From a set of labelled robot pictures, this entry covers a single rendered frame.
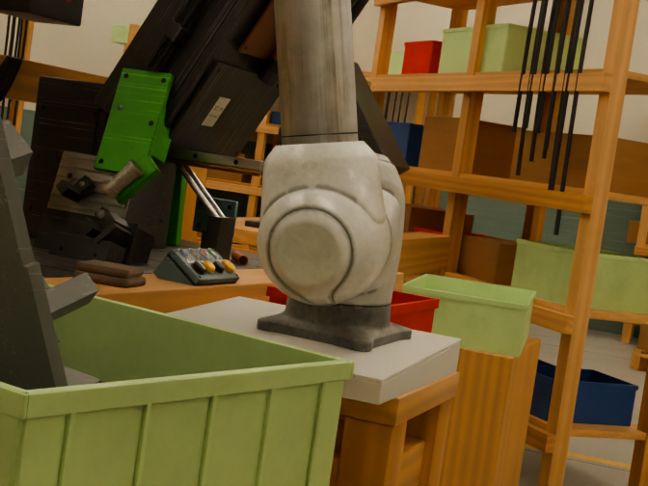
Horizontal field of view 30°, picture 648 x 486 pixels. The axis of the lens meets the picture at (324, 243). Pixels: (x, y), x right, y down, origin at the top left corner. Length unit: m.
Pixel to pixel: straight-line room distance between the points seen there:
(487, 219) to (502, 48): 5.91
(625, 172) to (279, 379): 3.91
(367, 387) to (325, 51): 0.43
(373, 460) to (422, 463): 0.24
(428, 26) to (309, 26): 10.02
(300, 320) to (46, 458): 0.91
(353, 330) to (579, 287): 3.02
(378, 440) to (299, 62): 0.51
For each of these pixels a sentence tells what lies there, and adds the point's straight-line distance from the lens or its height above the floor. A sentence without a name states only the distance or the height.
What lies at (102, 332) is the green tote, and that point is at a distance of 1.36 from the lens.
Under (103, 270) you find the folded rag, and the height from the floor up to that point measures 0.92.
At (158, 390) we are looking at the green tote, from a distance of 0.95.
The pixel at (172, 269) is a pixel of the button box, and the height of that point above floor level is 0.92.
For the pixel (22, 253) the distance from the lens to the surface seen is 0.97.
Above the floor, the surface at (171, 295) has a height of 0.89.
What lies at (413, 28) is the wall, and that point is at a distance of 11.60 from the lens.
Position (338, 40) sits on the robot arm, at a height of 1.30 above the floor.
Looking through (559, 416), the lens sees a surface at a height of 0.31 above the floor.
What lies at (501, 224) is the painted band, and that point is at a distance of 11.28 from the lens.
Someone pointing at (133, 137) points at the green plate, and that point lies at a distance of 2.37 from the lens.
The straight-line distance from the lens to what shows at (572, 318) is 4.70.
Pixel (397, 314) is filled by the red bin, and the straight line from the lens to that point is 2.12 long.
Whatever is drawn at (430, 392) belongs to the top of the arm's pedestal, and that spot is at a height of 0.84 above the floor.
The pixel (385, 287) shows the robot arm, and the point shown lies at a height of 0.98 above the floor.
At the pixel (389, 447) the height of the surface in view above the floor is 0.78.
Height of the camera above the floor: 1.14
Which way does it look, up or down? 4 degrees down
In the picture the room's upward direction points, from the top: 8 degrees clockwise
